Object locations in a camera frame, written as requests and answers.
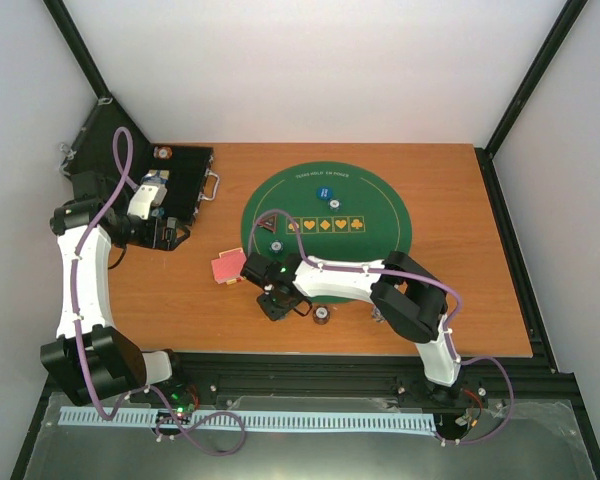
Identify single blue poker chip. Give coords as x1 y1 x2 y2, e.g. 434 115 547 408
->
270 240 284 253

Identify red playing card deck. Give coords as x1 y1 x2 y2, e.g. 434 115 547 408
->
211 248 246 285

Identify triangular dealer button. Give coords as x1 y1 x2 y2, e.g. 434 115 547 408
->
256 213 278 234

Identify dark red chip stack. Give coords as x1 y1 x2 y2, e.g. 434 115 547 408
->
313 305 330 325

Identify single white blue chip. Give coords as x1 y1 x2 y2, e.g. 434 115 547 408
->
328 198 341 211

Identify blue small blind button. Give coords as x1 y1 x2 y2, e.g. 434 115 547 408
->
316 186 333 202

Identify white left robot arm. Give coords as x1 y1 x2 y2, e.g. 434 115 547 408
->
40 171 190 406

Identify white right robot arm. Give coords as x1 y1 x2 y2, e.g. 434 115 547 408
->
241 251 461 387

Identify blue card box in case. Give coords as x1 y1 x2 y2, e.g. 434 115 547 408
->
141 169 170 186

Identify orange chip in case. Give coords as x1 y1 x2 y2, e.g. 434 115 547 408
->
153 146 173 160

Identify round green poker mat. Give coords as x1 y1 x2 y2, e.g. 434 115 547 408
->
241 161 413 262

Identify black poker case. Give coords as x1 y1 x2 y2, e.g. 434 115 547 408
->
61 98 213 225

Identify white purple chip stack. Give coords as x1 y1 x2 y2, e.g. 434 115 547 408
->
371 307 385 323

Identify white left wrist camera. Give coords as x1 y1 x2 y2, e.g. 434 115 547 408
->
127 183 167 220

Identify light blue cable duct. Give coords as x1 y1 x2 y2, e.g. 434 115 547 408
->
57 406 436 436

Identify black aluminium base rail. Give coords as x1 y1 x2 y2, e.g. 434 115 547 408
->
159 353 584 413

